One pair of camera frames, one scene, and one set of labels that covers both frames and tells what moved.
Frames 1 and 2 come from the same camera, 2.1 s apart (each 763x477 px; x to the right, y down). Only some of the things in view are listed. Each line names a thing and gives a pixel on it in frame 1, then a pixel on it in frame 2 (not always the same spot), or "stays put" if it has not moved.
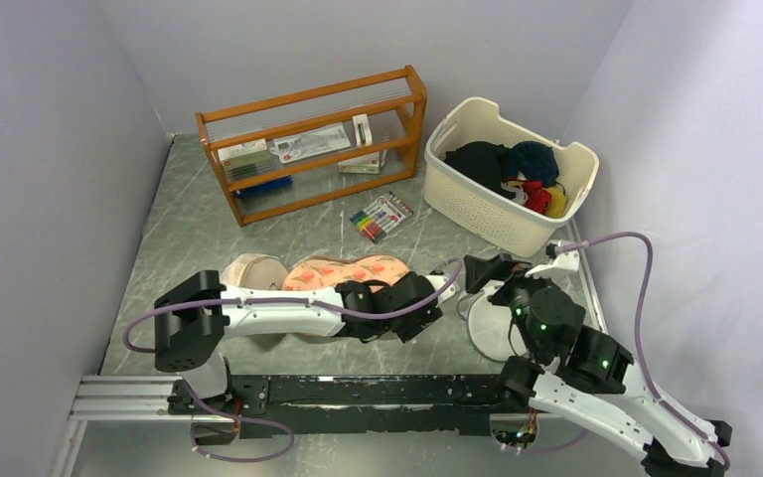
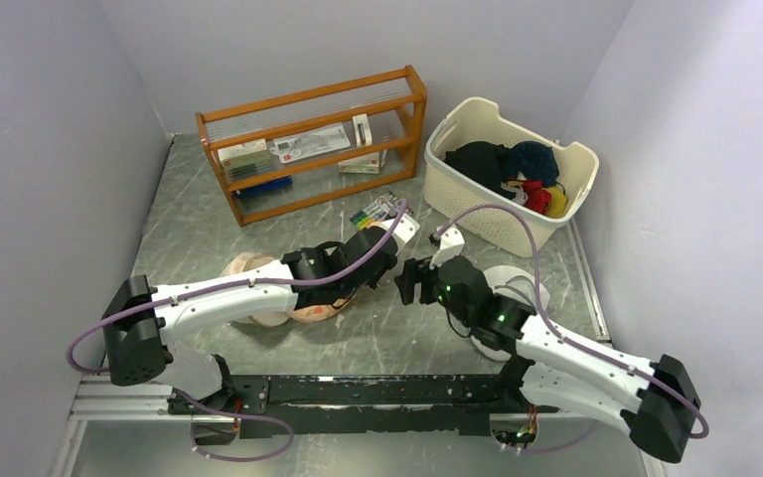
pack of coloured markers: x=376 y=219 stays put
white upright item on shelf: x=368 y=135 stays put
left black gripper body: x=407 y=329 -> x=372 y=280
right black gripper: x=481 y=270 -> x=416 y=270
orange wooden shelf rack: x=293 y=149 stays put
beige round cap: x=254 y=270 stays put
